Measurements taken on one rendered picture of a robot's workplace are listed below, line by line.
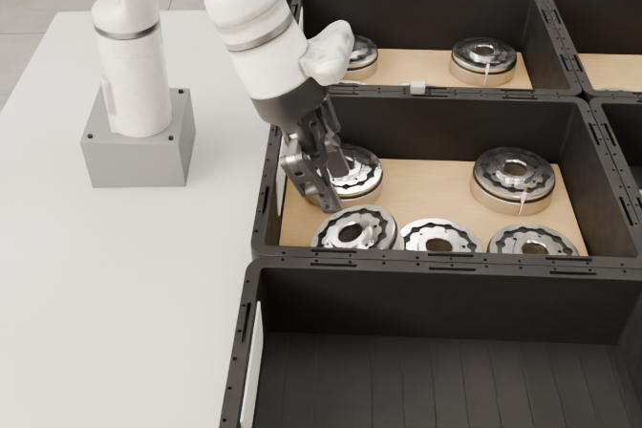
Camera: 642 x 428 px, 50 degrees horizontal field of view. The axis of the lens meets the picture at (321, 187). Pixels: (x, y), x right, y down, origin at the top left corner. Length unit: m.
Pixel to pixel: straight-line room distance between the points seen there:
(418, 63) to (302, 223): 0.42
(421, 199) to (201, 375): 0.35
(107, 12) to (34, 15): 2.38
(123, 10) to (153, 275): 0.36
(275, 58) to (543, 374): 0.41
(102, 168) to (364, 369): 0.58
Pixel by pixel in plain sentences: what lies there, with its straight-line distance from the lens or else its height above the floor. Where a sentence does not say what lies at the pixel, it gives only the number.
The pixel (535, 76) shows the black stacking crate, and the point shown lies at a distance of 1.15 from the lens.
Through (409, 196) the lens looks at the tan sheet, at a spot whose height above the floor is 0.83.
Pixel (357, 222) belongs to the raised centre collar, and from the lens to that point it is 0.79.
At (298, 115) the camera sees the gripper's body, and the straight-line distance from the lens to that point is 0.67.
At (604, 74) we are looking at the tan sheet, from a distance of 1.23.
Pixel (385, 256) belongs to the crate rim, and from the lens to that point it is 0.69.
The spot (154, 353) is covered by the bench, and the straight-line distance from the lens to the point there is 0.92.
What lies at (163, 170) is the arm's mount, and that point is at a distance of 1.12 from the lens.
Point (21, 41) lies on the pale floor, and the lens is 3.18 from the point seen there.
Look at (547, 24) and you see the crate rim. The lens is 1.12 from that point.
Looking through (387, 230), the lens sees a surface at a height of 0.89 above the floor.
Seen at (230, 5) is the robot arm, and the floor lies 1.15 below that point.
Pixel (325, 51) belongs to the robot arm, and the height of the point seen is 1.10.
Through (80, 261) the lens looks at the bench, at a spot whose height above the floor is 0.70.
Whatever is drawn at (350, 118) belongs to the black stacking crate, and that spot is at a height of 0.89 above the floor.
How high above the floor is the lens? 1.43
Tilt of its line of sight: 41 degrees down
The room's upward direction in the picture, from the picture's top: straight up
